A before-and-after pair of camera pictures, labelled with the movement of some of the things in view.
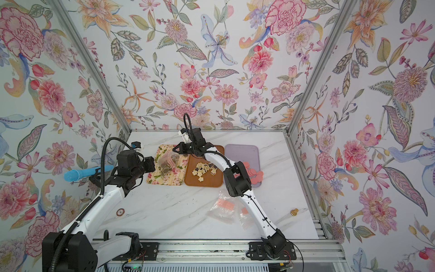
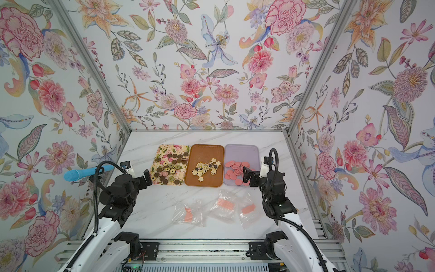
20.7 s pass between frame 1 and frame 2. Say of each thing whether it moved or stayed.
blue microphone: stayed
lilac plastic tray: stayed
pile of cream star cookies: stayed
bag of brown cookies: moved
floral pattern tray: stayed
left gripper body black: moved
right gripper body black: moved
